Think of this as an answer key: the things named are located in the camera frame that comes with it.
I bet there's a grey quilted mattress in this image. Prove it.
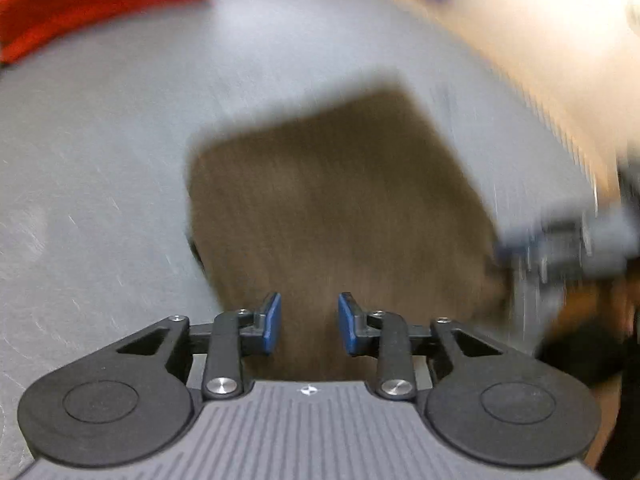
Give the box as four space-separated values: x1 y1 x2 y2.
1 0 596 479

